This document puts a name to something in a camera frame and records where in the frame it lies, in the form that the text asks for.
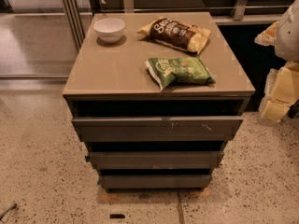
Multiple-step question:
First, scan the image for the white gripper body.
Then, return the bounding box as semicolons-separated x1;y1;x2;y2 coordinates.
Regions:
270;62;299;106

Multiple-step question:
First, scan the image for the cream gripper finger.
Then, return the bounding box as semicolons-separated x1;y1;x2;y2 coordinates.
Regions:
254;21;278;46
260;99;290;121

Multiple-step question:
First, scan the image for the grey drawer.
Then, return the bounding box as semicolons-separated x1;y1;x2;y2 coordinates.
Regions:
72;116;243;142
88;151;224;170
99;175;212;189

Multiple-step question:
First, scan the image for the grey drawer cabinet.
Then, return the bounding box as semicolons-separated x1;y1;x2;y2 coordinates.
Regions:
63;12;255;177

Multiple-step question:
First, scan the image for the dark object at right edge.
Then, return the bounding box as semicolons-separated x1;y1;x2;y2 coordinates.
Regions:
288;100;299;119

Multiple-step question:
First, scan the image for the brown chip bag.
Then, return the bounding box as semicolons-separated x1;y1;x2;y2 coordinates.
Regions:
137;17;211;54

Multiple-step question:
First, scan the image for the green chip bag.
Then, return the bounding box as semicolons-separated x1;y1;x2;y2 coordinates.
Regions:
145;57;215;91

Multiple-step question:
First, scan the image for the white ceramic bowl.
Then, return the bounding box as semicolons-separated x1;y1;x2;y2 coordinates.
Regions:
93;18;125;44

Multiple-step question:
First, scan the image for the black tape floor marker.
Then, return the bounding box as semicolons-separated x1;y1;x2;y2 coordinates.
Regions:
110;214;125;219

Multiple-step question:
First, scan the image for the metal rod on floor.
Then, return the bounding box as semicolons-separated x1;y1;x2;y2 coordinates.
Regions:
0;203;17;220

